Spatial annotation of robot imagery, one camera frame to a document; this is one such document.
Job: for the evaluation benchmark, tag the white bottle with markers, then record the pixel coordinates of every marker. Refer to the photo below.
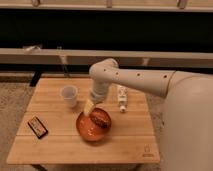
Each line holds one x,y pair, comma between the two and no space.
122,97

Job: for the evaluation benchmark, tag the dark small box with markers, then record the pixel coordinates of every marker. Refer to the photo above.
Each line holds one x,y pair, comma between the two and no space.
37,127

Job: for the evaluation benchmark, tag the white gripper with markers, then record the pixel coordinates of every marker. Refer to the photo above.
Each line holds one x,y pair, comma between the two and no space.
96,98

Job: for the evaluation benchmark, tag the wooden folding table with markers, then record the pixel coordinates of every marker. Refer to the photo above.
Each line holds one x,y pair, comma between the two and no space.
50,134

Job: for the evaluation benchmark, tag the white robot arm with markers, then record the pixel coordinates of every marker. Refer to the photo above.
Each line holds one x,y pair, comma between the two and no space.
186,142

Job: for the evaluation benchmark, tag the translucent plastic cup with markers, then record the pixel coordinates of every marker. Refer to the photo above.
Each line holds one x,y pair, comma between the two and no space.
69,95

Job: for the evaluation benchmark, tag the pale yellow sponge block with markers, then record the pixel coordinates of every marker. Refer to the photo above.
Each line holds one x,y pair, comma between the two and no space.
88,108

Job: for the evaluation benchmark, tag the grey metal rail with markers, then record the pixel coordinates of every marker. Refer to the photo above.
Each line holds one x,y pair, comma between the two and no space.
88,57

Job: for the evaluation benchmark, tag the brown food piece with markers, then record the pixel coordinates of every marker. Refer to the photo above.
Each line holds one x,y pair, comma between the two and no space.
101,120

